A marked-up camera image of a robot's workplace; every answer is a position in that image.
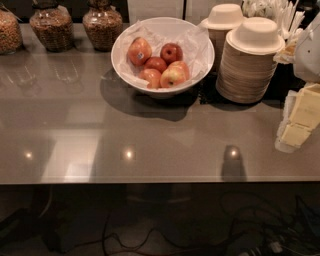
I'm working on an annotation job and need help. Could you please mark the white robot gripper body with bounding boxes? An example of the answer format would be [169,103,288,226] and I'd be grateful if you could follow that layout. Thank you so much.
[293,13,320,83]

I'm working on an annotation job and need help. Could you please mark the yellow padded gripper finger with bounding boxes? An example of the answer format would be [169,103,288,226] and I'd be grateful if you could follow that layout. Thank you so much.
[275,83,320,153]

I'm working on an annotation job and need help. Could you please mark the white paper bowl liner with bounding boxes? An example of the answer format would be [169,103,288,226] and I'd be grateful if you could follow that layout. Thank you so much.
[114,20,214,90]

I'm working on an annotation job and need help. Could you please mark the yellow-red front right apple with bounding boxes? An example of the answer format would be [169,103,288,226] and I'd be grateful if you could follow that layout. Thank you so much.
[160,61,190,88]

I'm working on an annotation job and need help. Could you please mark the dark red back apple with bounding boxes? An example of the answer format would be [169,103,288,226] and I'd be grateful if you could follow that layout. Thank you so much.
[160,43,183,64]

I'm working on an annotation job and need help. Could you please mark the white ceramic bowl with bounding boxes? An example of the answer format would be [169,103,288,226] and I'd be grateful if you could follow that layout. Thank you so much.
[110,16,216,100]

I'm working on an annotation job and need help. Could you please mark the red middle apple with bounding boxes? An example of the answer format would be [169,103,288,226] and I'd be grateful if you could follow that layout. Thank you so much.
[144,56,167,73]

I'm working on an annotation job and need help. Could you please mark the front left red apple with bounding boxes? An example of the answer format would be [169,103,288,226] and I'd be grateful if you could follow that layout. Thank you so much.
[138,69,161,89]

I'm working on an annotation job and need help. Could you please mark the large apple with sticker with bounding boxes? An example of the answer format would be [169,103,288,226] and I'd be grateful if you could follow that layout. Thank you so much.
[127,37,152,66]

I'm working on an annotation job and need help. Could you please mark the white plastic cutlery bunch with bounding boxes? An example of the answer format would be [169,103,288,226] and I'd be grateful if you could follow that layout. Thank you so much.
[241,0,305,64]

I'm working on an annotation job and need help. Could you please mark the rear stack of paper bowls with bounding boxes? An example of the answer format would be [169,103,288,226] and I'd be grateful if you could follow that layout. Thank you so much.
[200,3,245,71]

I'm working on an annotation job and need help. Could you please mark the right glass cereal jar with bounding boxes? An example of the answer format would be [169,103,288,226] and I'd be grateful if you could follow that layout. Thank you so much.
[82,0,123,52]

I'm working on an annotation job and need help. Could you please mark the glass cereal jar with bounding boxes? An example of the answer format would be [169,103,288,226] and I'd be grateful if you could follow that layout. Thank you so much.
[29,0,74,52]
[0,5,23,55]
[82,0,123,52]

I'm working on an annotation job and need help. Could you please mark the middle glass cereal jar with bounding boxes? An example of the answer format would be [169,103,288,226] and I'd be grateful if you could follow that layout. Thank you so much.
[29,0,74,52]

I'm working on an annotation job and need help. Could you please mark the left glass cereal jar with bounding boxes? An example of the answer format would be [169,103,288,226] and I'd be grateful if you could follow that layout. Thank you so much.
[0,5,23,55]

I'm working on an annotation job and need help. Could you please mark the black cables under table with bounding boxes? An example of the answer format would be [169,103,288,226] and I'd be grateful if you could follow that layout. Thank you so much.
[99,189,320,256]

